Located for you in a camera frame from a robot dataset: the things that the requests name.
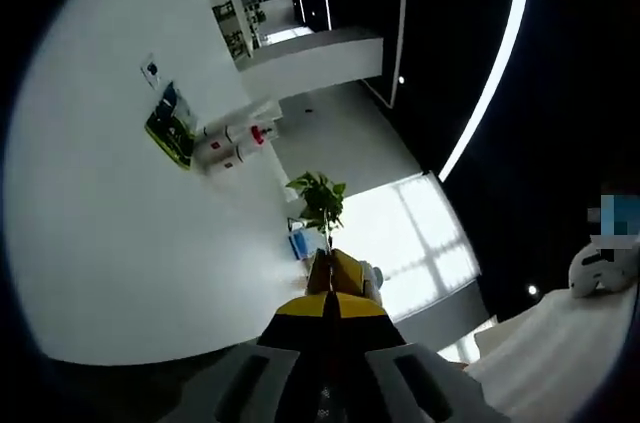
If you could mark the green potted plant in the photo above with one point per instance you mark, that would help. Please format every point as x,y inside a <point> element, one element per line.
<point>320,203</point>

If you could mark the white skincare tube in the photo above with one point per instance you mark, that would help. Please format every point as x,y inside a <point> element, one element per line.
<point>260,110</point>

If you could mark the large bright window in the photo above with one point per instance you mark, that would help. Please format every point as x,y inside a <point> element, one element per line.
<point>410,223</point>

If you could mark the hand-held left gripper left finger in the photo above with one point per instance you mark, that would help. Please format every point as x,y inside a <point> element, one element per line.
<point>300,348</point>

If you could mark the red-collared white skincare bottle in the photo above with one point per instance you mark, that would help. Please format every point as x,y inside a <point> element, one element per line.
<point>235,158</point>

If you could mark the small clear dark-spotted sachet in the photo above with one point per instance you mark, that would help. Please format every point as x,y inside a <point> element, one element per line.
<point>151,70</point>

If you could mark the green black skincare sachet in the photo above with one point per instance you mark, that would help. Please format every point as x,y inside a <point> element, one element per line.
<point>170,133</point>

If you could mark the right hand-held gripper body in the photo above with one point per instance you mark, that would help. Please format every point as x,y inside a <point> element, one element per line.
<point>374,283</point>

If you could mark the white skincare bottle clear cap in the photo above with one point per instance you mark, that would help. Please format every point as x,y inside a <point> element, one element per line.
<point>210,140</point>

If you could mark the person's white shirt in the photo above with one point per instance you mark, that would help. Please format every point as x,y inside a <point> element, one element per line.
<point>560,358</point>

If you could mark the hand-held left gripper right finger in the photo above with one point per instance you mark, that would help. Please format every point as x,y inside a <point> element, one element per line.
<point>365,348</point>

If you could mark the white chest device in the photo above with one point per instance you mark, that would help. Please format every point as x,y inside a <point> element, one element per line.
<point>595,273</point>

